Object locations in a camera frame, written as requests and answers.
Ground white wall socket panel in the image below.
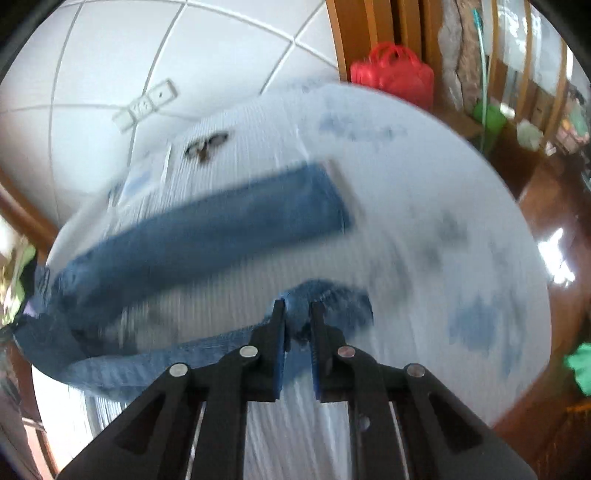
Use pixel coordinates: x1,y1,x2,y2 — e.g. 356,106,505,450
112,79,177,132

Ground wooden headboard frame left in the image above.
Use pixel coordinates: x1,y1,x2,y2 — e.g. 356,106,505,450
0,171,58,256

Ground green plastic container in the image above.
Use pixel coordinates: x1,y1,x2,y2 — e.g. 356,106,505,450
472,101,508,137

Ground wooden headboard frame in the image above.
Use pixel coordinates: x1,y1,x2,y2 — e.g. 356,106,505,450
325,0,443,84
0,171,58,256

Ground wooden headboard frame right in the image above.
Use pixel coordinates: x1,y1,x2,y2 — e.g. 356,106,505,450
325,0,443,84

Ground pile of colourful clothes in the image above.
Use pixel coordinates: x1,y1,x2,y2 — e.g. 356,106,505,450
1,237,36,326

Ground blue denim jeans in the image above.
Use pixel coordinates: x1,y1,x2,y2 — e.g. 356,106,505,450
12,164,353,402

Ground red plastic bag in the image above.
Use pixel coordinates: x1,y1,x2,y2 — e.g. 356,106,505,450
351,42,435,111

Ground white paper booklet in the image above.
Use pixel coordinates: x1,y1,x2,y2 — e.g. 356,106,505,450
108,143,172,211

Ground striped white bed sheet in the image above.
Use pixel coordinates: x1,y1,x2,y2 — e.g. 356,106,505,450
47,83,551,479

